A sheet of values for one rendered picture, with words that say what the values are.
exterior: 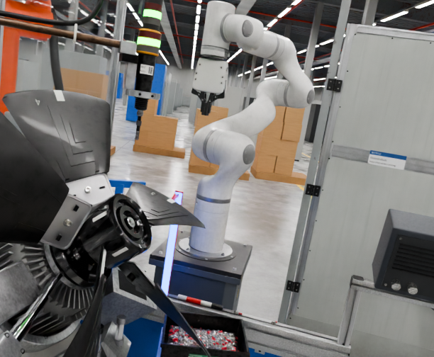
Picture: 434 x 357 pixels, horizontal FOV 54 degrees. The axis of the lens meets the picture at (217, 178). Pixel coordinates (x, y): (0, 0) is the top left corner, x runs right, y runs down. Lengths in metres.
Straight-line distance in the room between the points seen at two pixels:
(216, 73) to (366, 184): 1.53
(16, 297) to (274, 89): 1.19
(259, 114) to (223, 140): 0.21
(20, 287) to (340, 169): 2.10
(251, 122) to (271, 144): 7.42
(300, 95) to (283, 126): 7.36
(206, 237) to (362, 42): 1.60
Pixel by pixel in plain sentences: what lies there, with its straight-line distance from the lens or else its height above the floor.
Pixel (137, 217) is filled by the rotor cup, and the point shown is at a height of 1.22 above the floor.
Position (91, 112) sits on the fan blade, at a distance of 0.98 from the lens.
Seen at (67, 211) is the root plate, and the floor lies 1.24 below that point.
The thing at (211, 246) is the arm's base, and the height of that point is 0.98.
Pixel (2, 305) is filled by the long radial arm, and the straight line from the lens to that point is 0.75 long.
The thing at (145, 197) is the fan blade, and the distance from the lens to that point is 1.08.
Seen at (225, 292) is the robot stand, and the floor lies 0.87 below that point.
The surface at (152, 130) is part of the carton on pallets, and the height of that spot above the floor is 0.52.
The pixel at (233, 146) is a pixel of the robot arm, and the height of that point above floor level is 1.33.
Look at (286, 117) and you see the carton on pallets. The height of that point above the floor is 1.32.
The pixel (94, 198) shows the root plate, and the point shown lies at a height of 1.24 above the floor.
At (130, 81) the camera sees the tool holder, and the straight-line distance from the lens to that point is 0.85.
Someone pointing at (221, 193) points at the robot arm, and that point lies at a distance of 1.40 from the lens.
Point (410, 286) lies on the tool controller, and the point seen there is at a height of 1.08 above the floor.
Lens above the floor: 1.46
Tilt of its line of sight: 10 degrees down
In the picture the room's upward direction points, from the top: 9 degrees clockwise
